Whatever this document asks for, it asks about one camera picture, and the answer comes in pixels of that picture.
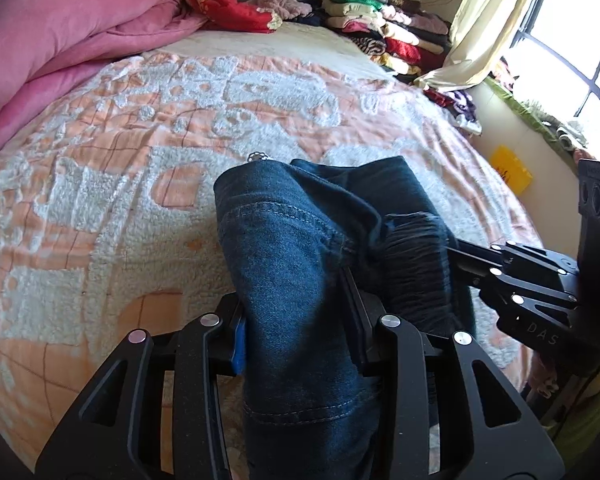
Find peach white bear bedspread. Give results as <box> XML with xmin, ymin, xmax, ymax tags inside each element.
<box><xmin>0</xmin><ymin>24</ymin><xmax>540</xmax><ymax>468</ymax></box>

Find stack of folded clothes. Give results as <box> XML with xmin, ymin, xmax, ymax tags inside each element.
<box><xmin>320</xmin><ymin>0</ymin><xmax>451</xmax><ymax>84</ymax></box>

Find green cloth on sill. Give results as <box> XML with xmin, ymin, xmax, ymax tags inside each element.
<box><xmin>483</xmin><ymin>77</ymin><xmax>577</xmax><ymax>170</ymax></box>

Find window with dark frame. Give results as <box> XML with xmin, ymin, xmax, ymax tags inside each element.
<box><xmin>505</xmin><ymin>0</ymin><xmax>600</xmax><ymax>159</ymax></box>

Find black camera box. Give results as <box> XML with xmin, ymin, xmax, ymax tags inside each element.
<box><xmin>578</xmin><ymin>159</ymin><xmax>600</xmax><ymax>346</ymax></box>

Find blue denim pants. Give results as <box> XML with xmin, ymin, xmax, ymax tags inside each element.
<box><xmin>214</xmin><ymin>156</ymin><xmax>476</xmax><ymax>479</ymax></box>

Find dusty pink fluffy garment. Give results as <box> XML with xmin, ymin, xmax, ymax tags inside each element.
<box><xmin>248</xmin><ymin>0</ymin><xmax>313</xmax><ymax>21</ymax></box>

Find purple clothes by curtain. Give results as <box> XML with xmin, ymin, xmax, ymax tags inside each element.
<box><xmin>424</xmin><ymin>88</ymin><xmax>482</xmax><ymax>136</ymax></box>

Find lime green cloth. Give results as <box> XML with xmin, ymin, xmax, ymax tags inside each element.
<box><xmin>547</xmin><ymin>392</ymin><xmax>600</xmax><ymax>469</ymax></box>

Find cream curtain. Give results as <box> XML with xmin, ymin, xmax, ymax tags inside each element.
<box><xmin>415</xmin><ymin>0</ymin><xmax>532</xmax><ymax>91</ymax></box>

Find pink folded blanket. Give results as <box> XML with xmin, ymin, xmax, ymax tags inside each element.
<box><xmin>0</xmin><ymin>0</ymin><xmax>207</xmax><ymax>151</ymax></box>

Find yellow plastic object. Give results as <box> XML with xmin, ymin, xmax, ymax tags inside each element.
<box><xmin>489</xmin><ymin>145</ymin><xmax>533</xmax><ymax>196</ymax></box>

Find red patterned garment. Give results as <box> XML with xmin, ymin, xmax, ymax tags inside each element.
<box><xmin>183</xmin><ymin>0</ymin><xmax>283</xmax><ymax>34</ymax></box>

